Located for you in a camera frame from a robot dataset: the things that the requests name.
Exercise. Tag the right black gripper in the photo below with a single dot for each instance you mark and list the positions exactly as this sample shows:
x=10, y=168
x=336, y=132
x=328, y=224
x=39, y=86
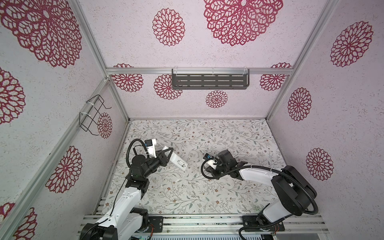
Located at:
x=214, y=174

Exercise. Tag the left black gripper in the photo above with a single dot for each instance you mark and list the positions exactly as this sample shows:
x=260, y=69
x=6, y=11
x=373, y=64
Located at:
x=162, y=158

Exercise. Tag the white remote control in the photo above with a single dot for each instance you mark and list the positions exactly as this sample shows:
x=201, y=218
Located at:
x=177, y=161

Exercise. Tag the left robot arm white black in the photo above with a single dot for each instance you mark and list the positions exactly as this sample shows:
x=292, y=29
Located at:
x=124, y=218

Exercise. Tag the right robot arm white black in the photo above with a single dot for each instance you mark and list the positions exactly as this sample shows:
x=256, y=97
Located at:
x=295, y=195

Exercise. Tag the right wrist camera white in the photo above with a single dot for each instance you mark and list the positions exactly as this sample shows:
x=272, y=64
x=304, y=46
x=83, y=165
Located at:
x=211, y=161

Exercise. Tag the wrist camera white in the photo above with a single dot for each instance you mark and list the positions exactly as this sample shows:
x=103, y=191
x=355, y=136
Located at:
x=150, y=145
x=211, y=161

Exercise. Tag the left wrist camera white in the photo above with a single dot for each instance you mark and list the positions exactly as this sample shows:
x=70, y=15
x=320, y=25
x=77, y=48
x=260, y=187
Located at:
x=150, y=145

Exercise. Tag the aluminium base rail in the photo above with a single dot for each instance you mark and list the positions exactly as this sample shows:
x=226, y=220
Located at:
x=230, y=224

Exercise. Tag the dark grey wall shelf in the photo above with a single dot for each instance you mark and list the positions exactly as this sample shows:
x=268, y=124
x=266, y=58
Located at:
x=210, y=81

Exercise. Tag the black wire wall basket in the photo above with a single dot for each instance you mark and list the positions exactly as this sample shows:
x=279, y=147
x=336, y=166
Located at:
x=96, y=121

